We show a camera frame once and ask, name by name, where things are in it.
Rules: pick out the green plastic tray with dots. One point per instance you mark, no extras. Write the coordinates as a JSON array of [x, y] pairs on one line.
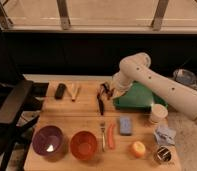
[[137, 97]]

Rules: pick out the pale wooden tongs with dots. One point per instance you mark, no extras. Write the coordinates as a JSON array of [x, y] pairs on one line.
[[74, 90]]

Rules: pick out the blue sponge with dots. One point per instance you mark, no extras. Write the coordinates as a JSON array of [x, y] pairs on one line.
[[125, 126]]

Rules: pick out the black office chair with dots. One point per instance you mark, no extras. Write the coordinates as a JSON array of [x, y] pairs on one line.
[[17, 94]]

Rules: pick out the metal can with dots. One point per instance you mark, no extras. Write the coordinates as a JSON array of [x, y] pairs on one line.
[[162, 155]]

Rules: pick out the dark red grape bunch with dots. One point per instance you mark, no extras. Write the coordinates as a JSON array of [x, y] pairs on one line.
[[106, 88]]

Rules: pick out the white paper cup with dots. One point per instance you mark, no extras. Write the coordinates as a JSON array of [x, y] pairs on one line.
[[158, 113]]

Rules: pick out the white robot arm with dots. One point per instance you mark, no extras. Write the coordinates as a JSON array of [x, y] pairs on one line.
[[137, 68]]

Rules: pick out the blue crumpled cloth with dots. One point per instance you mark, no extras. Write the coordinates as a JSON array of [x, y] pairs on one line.
[[165, 135]]

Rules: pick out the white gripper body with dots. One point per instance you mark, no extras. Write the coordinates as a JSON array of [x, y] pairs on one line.
[[120, 87]]

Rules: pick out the black rectangular block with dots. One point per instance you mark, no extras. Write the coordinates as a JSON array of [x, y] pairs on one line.
[[60, 91]]

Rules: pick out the silver fork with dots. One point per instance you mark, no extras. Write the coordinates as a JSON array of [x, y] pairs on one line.
[[102, 127]]

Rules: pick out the orange bowl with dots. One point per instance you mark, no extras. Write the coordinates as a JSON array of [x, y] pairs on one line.
[[83, 145]]

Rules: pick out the purple bowl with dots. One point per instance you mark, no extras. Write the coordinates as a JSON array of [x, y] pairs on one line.
[[48, 140]]

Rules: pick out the orange carrot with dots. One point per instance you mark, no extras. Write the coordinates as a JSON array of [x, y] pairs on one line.
[[110, 135]]

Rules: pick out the yellow orange fruit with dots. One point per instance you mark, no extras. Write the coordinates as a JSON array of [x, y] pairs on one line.
[[138, 149]]

